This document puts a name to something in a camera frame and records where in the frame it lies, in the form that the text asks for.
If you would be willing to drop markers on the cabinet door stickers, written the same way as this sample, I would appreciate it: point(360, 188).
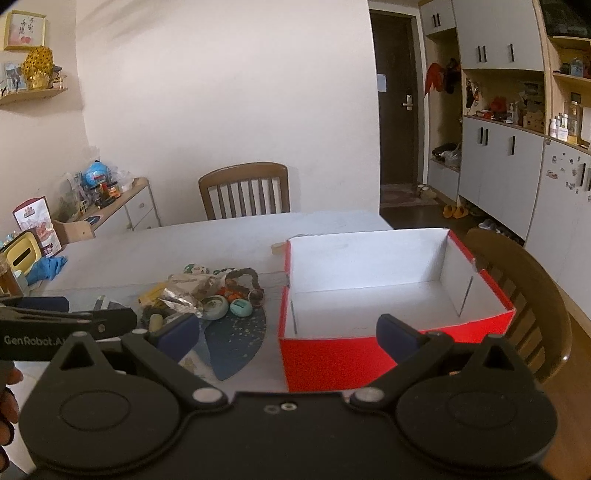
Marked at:
point(565, 170)

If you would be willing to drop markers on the hanging black charm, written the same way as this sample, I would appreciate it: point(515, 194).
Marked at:
point(471, 94)

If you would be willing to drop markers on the blue cloth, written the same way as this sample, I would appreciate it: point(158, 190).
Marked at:
point(46, 270)

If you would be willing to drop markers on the white panel box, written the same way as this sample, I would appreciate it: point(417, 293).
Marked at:
point(586, 124)

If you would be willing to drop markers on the silver foil packet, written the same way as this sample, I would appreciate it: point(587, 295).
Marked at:
point(180, 295)

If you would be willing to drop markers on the red plush toy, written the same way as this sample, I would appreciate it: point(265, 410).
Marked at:
point(498, 104)

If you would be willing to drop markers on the orange slipper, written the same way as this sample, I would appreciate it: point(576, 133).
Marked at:
point(461, 212)
point(448, 211)

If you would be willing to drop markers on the tall glass bottle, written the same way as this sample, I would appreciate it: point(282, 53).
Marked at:
point(574, 117)

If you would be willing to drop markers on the wooden slat-back chair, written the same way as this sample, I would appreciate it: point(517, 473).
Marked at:
point(244, 170)
point(545, 295)

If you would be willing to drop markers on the red white snack package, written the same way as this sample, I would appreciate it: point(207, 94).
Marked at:
point(37, 226)

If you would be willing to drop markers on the white shopping bag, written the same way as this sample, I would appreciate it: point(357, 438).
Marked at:
point(455, 159)

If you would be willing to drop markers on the yellowed tape roll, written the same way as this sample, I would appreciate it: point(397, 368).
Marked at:
point(277, 249)

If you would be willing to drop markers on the person's left hand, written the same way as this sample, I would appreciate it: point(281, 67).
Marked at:
point(8, 406)

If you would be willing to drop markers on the brown cardboard box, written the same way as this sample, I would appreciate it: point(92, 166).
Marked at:
point(533, 121)

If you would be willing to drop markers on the white pill bottle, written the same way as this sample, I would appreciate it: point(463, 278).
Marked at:
point(561, 131)

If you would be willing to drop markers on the gold ornament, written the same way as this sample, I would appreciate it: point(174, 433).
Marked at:
point(39, 67)

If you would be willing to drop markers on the dark bag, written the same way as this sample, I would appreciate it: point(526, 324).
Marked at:
point(441, 150)

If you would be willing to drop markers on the paper notice on door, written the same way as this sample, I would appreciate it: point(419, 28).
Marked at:
point(382, 83)

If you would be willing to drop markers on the wooden wall shelf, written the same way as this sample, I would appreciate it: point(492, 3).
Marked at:
point(32, 94)

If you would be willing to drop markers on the open cardboard box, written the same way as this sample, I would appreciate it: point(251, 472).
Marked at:
point(74, 230)

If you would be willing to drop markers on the blue round toy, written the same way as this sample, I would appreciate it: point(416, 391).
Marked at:
point(96, 173)

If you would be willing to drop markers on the row of sneakers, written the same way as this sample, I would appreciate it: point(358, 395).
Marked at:
point(487, 225)

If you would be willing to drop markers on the dark hanging garment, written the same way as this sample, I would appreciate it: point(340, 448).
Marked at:
point(452, 74)

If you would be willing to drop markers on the teal round case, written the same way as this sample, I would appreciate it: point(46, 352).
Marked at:
point(241, 307)

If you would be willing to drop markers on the pile of small toys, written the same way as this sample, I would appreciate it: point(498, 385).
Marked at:
point(108, 194)

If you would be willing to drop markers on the red hanging garment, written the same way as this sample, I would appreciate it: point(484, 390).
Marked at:
point(434, 78)

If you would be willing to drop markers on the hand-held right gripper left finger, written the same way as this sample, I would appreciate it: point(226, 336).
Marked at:
point(178, 334)

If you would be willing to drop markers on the patterned door mat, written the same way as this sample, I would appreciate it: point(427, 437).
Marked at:
point(401, 196)

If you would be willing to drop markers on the pale green round case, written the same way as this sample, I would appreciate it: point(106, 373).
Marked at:
point(214, 307)

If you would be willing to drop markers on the yellow tissue box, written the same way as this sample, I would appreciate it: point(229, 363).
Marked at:
point(23, 258)

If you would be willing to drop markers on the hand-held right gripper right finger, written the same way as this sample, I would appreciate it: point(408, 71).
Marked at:
point(397, 334)

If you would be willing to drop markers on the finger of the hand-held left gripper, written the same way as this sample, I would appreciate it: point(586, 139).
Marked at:
point(111, 318)
point(46, 302)

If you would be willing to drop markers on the red cardboard box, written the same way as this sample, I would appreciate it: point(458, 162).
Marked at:
point(323, 364)

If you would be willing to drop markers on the white drawer sideboard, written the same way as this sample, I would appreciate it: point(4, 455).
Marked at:
point(138, 212)

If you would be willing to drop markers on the amber glass jar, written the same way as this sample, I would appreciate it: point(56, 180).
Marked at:
point(7, 277)

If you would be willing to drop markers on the gold framed picture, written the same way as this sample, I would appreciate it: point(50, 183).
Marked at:
point(25, 30)

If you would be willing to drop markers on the dark blue placemat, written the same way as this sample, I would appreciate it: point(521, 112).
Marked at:
point(235, 341)

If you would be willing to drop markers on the grey wall cabinet unit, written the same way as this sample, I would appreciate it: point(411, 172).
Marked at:
point(494, 175)

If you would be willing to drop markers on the dark wooden door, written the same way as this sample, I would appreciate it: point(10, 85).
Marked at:
point(397, 138)

